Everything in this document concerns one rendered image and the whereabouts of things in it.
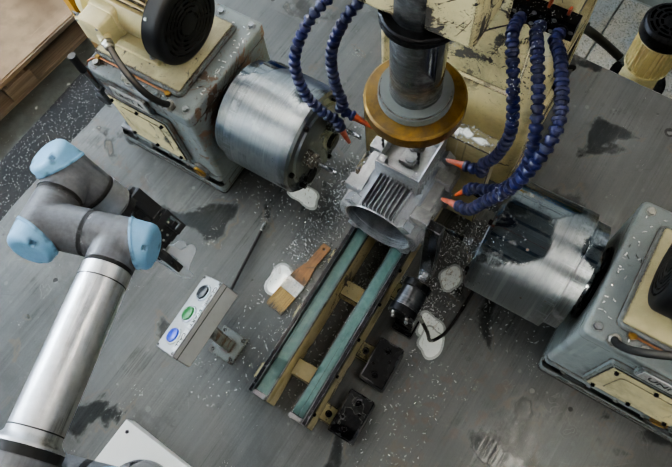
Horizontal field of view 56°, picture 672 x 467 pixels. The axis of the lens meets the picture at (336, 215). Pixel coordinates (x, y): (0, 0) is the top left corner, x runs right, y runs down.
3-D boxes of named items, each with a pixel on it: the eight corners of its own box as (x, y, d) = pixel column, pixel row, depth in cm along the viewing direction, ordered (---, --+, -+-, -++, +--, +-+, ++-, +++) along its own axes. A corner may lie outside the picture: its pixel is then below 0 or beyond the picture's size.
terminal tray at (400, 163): (402, 131, 137) (403, 113, 130) (446, 153, 134) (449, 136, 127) (373, 175, 133) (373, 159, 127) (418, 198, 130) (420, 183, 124)
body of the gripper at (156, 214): (189, 227, 118) (143, 188, 110) (161, 265, 115) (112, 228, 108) (169, 220, 123) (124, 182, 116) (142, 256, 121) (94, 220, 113)
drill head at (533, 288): (474, 190, 147) (490, 136, 124) (646, 275, 137) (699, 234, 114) (422, 279, 140) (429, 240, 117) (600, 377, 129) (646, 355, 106)
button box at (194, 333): (220, 286, 134) (204, 273, 130) (239, 295, 128) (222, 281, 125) (172, 356, 129) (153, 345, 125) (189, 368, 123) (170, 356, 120)
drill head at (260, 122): (242, 75, 165) (218, 10, 141) (363, 135, 155) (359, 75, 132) (185, 150, 157) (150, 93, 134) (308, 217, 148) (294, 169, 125)
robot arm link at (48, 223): (64, 249, 93) (96, 190, 99) (-8, 234, 94) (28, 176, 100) (79, 275, 99) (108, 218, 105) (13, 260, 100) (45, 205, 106)
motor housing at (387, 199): (385, 156, 152) (385, 114, 134) (456, 192, 147) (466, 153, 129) (341, 223, 146) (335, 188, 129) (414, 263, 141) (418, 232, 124)
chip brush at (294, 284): (320, 240, 158) (319, 239, 157) (335, 252, 156) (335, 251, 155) (265, 303, 152) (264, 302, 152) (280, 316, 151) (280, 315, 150)
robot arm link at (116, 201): (92, 214, 105) (73, 206, 111) (112, 230, 108) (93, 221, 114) (120, 179, 107) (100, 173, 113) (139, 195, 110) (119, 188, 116)
